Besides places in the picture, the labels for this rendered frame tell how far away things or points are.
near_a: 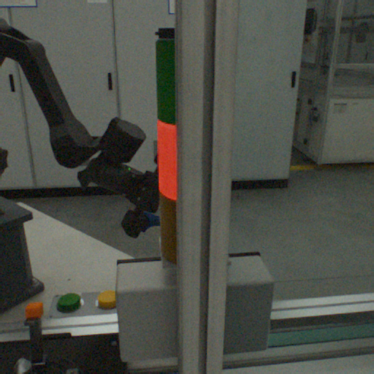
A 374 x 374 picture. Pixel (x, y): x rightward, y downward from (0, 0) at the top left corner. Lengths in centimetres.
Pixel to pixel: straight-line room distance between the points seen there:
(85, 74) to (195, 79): 321
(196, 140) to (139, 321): 16
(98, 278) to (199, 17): 83
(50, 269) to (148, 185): 45
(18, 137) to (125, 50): 120
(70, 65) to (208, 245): 322
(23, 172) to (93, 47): 127
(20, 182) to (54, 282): 281
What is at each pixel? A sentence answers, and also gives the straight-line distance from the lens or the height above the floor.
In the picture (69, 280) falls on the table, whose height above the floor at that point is 86.
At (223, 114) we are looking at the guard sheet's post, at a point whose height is 137.
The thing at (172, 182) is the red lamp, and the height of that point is 132.
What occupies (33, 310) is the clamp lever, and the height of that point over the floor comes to 107.
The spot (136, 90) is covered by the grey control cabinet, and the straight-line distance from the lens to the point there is 339.
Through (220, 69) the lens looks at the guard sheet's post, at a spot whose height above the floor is 140.
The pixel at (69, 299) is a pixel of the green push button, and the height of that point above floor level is 97.
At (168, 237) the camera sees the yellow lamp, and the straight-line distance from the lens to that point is 27.
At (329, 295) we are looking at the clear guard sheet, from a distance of 31.
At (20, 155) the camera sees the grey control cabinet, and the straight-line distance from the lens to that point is 367.
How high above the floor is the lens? 141
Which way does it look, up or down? 22 degrees down
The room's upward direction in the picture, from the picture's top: straight up
